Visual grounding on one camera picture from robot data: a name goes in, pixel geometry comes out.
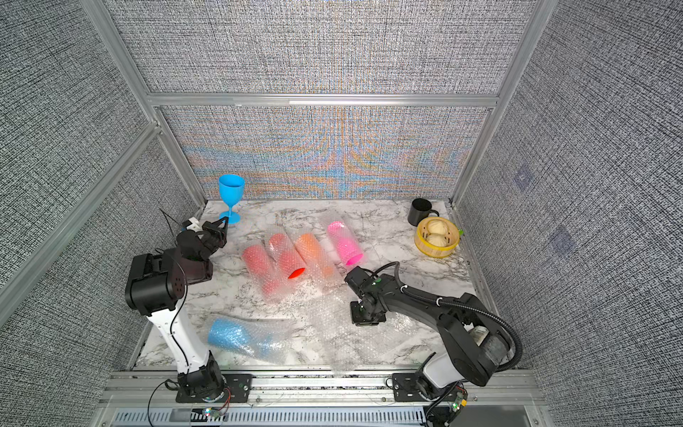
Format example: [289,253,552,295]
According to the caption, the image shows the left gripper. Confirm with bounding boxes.
[199,216,228,262]

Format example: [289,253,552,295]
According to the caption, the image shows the blue wine glass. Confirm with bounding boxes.
[206,317,293,363]
[219,174,245,224]

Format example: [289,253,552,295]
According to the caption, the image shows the bubble wrap sheet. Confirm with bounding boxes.
[297,286,444,371]

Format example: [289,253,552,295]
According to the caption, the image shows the red wine glass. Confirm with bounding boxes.
[266,231,307,280]

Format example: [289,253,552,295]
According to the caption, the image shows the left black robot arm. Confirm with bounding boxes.
[125,218,229,402]

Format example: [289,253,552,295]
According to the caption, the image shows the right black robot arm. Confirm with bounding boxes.
[344,262,523,401]

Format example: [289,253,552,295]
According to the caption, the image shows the pink wrapped wine glass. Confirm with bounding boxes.
[322,215,365,270]

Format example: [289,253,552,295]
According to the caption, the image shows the coral wrapped wine glass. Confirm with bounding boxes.
[241,244,295,304]

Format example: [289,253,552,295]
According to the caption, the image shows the orange wrapped wine glass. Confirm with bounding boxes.
[293,232,343,294]

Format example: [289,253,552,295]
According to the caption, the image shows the yellow bamboo steamer basket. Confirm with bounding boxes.
[414,216,464,259]

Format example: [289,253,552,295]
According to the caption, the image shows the upper white bun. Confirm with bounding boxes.
[426,220,449,236]

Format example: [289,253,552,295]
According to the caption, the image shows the black mug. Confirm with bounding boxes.
[407,199,440,227]

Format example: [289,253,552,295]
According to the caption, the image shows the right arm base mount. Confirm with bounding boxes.
[386,352,467,402]

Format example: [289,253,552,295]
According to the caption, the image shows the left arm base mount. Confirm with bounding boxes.
[175,352,254,404]

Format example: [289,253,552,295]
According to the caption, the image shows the aluminium frame crossbar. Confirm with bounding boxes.
[147,93,499,108]

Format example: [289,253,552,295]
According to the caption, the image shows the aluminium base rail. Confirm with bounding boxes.
[90,366,554,426]

